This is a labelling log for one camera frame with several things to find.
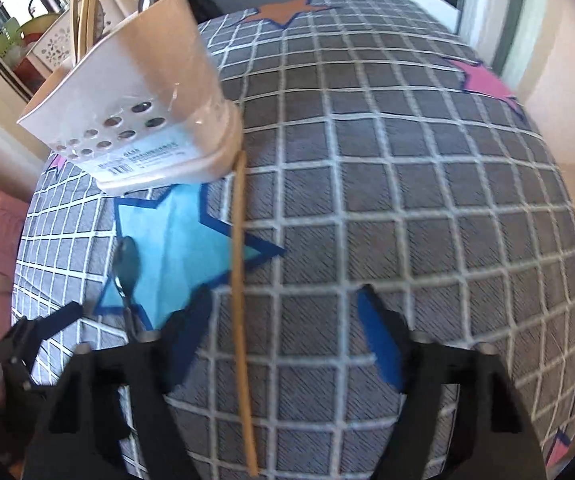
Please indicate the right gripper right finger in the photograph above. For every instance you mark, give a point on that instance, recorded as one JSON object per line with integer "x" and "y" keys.
{"x": 387, "y": 335}

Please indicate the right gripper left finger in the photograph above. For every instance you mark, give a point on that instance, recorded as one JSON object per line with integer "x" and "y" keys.
{"x": 182, "y": 334}

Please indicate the grey checkered tablecloth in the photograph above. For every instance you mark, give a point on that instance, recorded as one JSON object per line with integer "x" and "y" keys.
{"x": 368, "y": 163}

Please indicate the white plastic utensil holder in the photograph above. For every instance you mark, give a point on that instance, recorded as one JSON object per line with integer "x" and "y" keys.
{"x": 143, "y": 108}

